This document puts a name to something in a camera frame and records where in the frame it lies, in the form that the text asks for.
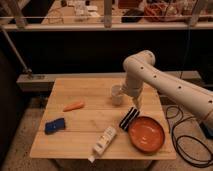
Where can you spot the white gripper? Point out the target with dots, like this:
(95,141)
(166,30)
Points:
(133,90)

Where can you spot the blue sponge block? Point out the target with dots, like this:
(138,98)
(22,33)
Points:
(54,126)

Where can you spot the white plastic cup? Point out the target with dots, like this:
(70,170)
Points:
(116,95)

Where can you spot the wooden table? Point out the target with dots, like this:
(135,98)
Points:
(84,126)

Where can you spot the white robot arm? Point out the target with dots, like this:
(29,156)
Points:
(140,69)

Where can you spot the orange carrot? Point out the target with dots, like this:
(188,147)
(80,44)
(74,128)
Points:
(74,106)

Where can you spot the white plastic bottle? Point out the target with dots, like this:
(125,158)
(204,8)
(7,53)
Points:
(103,143)

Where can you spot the orange round plate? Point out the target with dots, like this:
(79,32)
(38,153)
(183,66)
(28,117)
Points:
(146,134)

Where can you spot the black white striped block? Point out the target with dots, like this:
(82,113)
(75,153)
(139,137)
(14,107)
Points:
(131,114)

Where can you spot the metal railing frame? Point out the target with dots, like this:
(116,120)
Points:
(64,36)

